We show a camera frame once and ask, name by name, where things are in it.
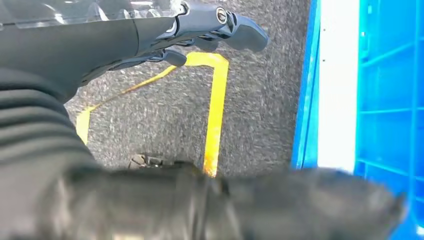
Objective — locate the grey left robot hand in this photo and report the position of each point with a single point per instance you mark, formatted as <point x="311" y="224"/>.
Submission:
<point x="82" y="41"/>

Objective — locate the black robot foot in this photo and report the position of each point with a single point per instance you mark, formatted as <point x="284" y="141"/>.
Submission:
<point x="149" y="161"/>

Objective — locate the yellow floor tape square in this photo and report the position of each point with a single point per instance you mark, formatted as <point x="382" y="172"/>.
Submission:
<point x="217" y="116"/>

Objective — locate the black robot leg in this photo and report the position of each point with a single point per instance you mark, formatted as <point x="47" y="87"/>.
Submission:
<point x="265" y="208"/>

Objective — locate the blue plastic crate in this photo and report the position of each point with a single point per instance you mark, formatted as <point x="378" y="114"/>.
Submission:
<point x="387" y="132"/>

